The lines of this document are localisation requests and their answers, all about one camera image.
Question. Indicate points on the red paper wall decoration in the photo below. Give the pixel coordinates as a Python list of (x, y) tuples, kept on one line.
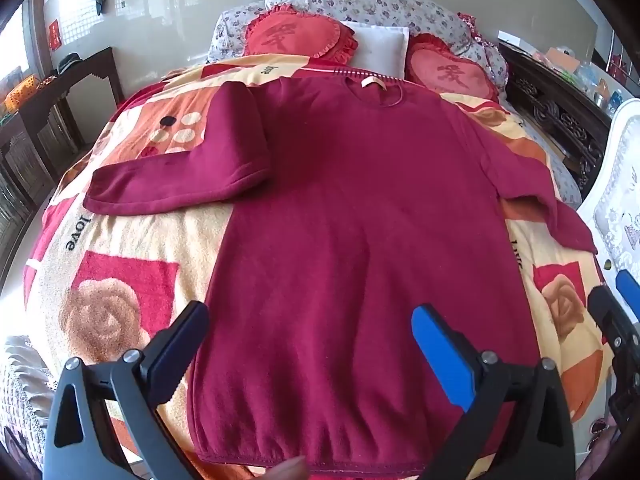
[(54, 36)]

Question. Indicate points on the person's right hand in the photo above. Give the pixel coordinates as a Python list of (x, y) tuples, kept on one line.
[(292, 469)]

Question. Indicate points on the dark carved wooden bed frame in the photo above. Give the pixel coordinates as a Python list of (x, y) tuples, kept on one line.
[(561, 111)]

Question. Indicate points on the white square pillow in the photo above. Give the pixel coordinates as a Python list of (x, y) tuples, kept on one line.
[(381, 49)]

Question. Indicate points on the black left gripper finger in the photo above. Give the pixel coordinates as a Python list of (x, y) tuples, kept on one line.
[(81, 440)]

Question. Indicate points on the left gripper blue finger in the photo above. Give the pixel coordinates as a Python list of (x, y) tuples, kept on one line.
[(629, 289)]

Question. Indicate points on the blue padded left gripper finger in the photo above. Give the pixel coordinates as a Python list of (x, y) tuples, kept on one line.
[(538, 442)]

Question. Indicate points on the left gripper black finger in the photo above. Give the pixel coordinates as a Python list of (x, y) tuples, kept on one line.
[(614, 324)]

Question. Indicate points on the dark red knit sweater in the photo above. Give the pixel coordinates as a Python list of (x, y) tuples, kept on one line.
[(351, 205)]

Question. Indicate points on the left red heart cushion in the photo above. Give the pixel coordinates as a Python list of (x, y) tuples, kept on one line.
[(285, 30)]

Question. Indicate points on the red heart cushion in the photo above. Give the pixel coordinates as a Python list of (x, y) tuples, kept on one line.
[(285, 30), (431, 63)]

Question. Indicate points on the orange basket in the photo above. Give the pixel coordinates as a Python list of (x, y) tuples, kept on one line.
[(21, 93)]

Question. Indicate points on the black hat on table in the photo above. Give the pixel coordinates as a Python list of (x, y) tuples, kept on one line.
[(68, 61)]

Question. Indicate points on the dark wooden side table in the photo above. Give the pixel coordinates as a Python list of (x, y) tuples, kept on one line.
[(39, 142)]

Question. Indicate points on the right red heart cushion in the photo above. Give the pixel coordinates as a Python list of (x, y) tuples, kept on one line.
[(431, 63)]

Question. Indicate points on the white ornate chair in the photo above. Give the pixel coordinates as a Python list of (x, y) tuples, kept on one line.
[(611, 208)]

